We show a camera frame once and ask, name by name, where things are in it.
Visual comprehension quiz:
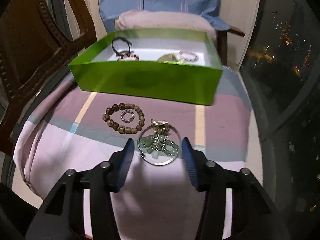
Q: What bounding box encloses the black wristband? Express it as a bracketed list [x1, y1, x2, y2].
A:
[112, 37, 132, 57]

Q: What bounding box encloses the silver bangle with charms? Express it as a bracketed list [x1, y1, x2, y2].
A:
[138, 120, 181, 167]

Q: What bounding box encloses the pink cushion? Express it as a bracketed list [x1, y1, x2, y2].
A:
[117, 9, 217, 43]

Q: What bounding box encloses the small silver beaded ring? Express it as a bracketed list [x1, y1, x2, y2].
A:
[120, 110, 135, 123]

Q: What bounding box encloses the pink striped table cloth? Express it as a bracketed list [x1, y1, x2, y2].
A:
[12, 66, 263, 240]

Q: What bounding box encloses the dark wooden armchair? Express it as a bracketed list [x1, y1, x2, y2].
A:
[216, 27, 246, 65]

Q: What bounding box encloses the carved wooden chair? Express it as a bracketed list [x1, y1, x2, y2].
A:
[0, 0, 97, 155]

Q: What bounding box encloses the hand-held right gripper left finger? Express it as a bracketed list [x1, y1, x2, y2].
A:
[26, 138, 135, 240]

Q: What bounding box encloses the pink bead bracelet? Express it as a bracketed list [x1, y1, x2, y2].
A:
[178, 50, 200, 62]

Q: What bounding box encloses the green cardboard box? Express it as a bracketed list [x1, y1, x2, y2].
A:
[68, 28, 223, 106]

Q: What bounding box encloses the brown wooden bead bracelet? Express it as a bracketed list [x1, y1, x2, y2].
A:
[101, 102, 146, 133]

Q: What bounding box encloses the dark red bead bracelet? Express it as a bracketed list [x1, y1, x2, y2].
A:
[116, 53, 140, 62]

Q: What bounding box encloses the glass window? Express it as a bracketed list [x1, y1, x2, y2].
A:
[239, 0, 320, 215]

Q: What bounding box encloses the cream shell bracelet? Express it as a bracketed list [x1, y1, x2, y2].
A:
[157, 53, 181, 62]

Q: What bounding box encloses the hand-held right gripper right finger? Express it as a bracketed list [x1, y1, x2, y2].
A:
[182, 137, 285, 240]

